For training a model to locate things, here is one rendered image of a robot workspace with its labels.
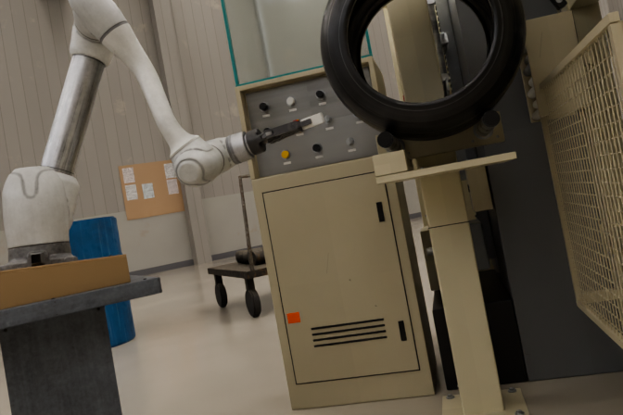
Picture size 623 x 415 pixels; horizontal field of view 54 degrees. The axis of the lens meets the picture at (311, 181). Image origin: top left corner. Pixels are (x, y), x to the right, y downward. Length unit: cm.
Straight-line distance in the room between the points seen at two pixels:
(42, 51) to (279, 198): 1080
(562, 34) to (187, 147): 116
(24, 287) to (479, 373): 137
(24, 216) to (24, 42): 1124
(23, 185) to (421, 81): 123
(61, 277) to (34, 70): 1124
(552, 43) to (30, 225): 157
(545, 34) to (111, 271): 142
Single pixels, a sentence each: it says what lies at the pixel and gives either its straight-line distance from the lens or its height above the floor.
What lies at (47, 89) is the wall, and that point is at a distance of 1270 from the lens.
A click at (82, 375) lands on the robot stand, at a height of 44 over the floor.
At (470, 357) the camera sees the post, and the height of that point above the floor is 19.
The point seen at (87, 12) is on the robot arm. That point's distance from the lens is 194.
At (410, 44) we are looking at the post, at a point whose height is 122.
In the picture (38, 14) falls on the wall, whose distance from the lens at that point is 1314.
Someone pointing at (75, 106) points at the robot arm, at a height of 119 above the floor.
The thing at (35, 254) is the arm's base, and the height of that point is 76.
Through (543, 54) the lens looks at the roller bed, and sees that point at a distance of 201.
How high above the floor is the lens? 76
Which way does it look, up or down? 2 degrees up
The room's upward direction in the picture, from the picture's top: 10 degrees counter-clockwise
